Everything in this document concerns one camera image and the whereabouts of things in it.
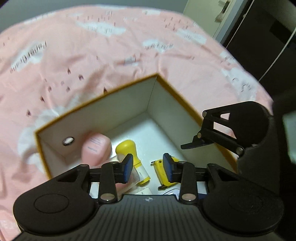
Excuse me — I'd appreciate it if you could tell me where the door handle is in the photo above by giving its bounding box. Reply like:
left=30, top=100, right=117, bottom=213
left=215, top=1, right=231, bottom=23

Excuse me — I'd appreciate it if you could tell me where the pink cloud-print bedsheet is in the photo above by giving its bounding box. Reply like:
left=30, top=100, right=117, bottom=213
left=1, top=4, right=273, bottom=240

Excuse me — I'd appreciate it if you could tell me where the orange-rimmed white cardboard box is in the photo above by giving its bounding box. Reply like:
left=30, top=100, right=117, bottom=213
left=36, top=75, right=237, bottom=194

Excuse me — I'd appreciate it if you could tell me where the yellow tape measure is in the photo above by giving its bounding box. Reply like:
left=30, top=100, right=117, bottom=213
left=151, top=159, right=177, bottom=191

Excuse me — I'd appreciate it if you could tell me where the yellow round-top bottle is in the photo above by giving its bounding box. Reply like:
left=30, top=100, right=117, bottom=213
left=115, top=139, right=152, bottom=186

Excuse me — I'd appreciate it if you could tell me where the pink pump lotion bottle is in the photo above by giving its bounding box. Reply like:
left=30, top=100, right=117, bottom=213
left=81, top=132, right=112, bottom=167

